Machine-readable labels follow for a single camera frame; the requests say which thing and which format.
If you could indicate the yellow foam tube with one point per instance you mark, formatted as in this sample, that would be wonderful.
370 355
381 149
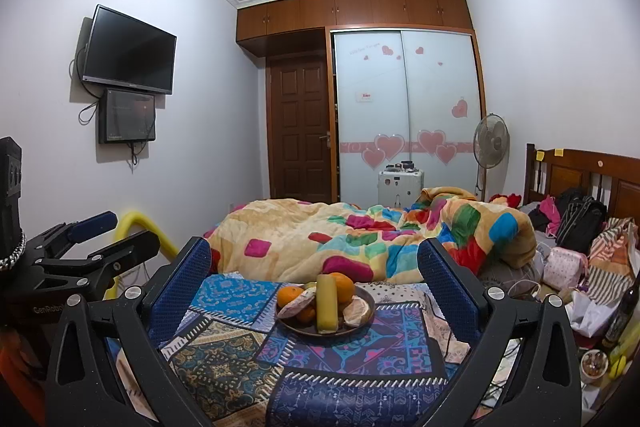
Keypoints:
127 222

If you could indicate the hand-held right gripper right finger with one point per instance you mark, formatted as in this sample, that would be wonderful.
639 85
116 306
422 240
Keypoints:
440 282

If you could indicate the blue patchwork patterned mat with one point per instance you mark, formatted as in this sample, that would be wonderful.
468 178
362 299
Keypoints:
225 357

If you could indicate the white box-shaped appliance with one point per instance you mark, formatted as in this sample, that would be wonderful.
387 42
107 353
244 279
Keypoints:
400 187

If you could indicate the wooden overhead cabinets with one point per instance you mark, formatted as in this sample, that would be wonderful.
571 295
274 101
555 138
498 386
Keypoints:
350 12

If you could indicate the grey printed pillow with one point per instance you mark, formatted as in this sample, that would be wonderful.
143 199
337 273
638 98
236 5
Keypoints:
510 272

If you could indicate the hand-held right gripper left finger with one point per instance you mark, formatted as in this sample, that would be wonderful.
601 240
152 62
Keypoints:
195 272

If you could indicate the yellow corn cob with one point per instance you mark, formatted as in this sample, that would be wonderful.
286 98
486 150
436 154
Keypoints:
326 302

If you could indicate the small black wall monitor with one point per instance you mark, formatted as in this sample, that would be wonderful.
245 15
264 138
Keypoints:
127 117

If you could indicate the white standing fan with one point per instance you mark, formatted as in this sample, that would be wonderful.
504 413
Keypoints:
491 139

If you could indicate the pink garment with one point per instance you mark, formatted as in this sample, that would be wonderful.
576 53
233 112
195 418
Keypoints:
548 212

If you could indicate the white plastic bag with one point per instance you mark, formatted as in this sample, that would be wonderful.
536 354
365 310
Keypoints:
590 314

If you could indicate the large orange with stem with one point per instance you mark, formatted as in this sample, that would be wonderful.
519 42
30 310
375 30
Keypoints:
289 294

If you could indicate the black wall television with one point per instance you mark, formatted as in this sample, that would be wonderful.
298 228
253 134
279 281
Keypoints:
130 49

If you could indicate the wardrobe with pink hearts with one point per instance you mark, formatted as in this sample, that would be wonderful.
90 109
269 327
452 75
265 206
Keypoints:
405 107

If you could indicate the colourful checked fleece blanket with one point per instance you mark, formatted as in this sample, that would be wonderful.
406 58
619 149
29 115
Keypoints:
320 237

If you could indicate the beige shell-shaped piece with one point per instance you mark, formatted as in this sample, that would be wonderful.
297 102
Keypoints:
357 311
297 304

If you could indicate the dark brown round plate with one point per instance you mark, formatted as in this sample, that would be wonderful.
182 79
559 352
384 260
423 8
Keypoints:
310 331

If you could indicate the red plush toy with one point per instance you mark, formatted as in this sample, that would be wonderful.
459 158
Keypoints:
505 200

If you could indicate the small orange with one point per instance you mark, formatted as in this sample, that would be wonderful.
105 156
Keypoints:
306 316

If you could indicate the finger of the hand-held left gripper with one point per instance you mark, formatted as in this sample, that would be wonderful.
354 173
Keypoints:
95 224
135 249

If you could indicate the black bag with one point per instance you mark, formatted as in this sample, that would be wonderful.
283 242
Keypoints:
580 219

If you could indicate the brown wooden door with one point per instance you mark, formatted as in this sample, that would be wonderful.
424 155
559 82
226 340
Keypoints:
300 132

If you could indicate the pink dotted pouch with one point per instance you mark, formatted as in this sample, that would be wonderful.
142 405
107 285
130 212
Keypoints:
565 267

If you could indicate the striped bag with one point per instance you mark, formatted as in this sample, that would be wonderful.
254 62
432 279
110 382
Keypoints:
612 257

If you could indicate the dark glass bottle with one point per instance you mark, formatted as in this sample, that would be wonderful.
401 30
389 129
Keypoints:
622 312

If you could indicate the round clear container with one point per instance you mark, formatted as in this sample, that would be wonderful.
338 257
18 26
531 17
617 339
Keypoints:
594 364

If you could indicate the wooden headboard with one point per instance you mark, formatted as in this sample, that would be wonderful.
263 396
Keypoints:
575 169

